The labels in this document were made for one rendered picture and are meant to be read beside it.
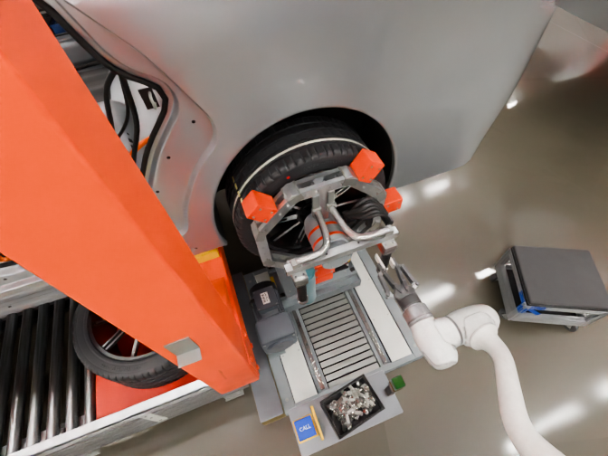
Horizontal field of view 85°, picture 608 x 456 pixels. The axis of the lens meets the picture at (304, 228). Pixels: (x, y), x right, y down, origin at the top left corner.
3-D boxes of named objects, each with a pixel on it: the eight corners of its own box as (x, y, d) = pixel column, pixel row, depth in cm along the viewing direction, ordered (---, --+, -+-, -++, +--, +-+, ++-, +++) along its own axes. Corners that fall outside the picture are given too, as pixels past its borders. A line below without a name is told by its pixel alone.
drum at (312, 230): (332, 223, 146) (333, 203, 134) (353, 262, 134) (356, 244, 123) (302, 233, 144) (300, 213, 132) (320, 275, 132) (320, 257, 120)
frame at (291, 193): (369, 234, 166) (385, 151, 121) (375, 244, 162) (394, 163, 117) (264, 270, 157) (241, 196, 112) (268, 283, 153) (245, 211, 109)
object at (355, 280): (336, 240, 223) (337, 232, 215) (360, 286, 204) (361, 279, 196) (264, 264, 215) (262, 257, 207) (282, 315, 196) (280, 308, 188)
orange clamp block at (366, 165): (360, 170, 126) (375, 151, 121) (370, 184, 122) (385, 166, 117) (347, 166, 122) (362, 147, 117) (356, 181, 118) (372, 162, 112)
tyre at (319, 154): (329, 221, 191) (387, 121, 146) (347, 254, 178) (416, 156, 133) (213, 229, 160) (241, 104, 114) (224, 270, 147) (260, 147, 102)
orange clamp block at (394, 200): (374, 203, 147) (392, 196, 148) (382, 215, 143) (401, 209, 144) (375, 192, 141) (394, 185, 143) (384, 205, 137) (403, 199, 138)
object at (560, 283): (556, 276, 210) (593, 248, 182) (577, 334, 189) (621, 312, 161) (485, 271, 214) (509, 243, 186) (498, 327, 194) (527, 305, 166)
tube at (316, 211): (319, 211, 125) (319, 193, 116) (341, 252, 114) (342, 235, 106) (275, 226, 122) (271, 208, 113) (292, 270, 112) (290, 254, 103)
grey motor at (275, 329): (278, 287, 206) (270, 259, 177) (301, 352, 183) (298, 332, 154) (250, 297, 203) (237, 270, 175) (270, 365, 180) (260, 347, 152)
